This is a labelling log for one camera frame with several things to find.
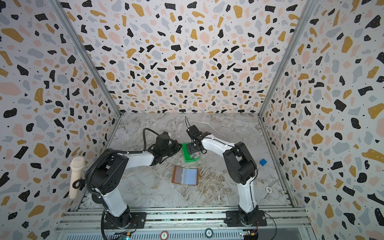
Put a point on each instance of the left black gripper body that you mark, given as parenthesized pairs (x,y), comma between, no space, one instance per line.
(166,153)

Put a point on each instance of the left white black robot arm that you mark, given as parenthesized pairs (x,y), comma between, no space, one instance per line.
(103,177)

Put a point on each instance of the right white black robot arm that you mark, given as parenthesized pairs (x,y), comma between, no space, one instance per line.
(241,168)

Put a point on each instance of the aluminium mounting rail frame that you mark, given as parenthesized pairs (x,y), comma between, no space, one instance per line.
(201,223)

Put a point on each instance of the small blue cube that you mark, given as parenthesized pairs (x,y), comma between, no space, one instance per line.
(263,162)

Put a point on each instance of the beige foam microphone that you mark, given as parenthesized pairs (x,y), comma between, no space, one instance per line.
(76,166)

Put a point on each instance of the brown leather card holder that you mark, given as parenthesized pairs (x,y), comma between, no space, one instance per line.
(184,176)

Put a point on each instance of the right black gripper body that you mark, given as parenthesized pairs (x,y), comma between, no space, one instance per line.
(193,147)

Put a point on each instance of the green plastic card tray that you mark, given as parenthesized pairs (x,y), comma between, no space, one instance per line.
(189,158)

